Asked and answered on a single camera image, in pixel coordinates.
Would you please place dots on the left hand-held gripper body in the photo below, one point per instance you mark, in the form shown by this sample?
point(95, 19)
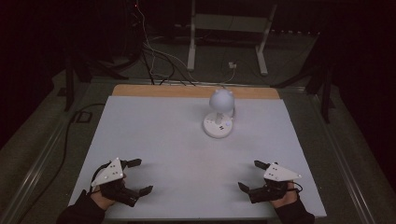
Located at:
point(112, 172)

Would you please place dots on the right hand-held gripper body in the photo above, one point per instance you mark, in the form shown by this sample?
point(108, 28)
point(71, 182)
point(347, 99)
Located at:
point(280, 173)

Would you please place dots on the white round-headed desk lamp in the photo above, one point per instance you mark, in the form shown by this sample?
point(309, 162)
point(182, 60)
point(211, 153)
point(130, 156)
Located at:
point(221, 100)

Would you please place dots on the person's right hand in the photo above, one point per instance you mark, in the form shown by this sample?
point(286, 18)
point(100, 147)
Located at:
point(285, 200)

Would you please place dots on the person's left hand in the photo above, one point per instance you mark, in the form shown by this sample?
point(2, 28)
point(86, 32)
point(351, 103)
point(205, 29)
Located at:
point(104, 201)

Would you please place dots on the white table mat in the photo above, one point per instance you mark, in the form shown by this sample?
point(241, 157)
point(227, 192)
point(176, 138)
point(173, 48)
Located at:
point(162, 149)

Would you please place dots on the black floor plate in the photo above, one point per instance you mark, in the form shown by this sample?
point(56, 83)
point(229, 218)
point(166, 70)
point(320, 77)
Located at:
point(83, 117)

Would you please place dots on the black tripod stand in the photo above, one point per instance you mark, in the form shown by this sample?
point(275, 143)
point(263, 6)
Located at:
point(71, 81)
point(325, 93)

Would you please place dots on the white plug adapter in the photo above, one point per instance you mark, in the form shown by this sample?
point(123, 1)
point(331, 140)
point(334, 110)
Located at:
point(232, 65)

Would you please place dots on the white metal stand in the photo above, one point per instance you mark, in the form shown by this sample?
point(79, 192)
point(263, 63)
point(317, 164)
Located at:
point(229, 23)

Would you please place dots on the metal floor rail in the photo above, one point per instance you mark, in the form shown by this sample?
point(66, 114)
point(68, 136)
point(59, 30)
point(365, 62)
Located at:
point(34, 168)
point(342, 161)

